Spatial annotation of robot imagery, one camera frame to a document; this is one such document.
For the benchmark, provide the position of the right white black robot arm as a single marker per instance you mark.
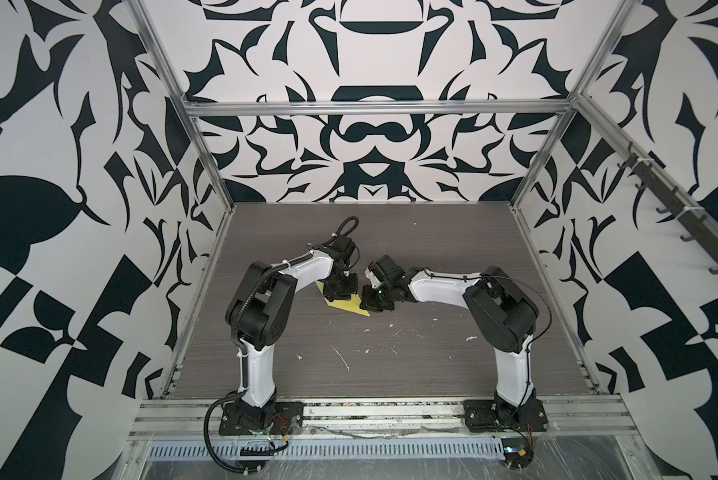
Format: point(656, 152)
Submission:
point(504, 315)

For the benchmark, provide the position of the black wall hook rail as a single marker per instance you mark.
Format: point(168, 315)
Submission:
point(676, 204)

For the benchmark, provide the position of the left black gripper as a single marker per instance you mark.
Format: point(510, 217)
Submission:
point(352, 290)

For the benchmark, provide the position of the small green-lit electronics box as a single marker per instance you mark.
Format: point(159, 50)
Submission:
point(517, 453)

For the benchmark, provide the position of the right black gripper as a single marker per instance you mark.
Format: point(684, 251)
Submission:
point(367, 300)

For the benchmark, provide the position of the aluminium front rail frame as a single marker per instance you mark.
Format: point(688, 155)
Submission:
point(368, 417)

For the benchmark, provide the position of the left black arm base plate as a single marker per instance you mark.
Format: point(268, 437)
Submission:
point(262, 417)

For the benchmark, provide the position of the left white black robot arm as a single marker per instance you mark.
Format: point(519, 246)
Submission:
point(259, 310)

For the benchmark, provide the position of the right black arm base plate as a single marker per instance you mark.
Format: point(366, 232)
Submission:
point(496, 414)

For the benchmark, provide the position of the yellow square paper sheet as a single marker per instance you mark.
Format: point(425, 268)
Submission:
point(352, 305)

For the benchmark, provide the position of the white slotted cable duct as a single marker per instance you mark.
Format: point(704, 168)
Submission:
point(338, 449)

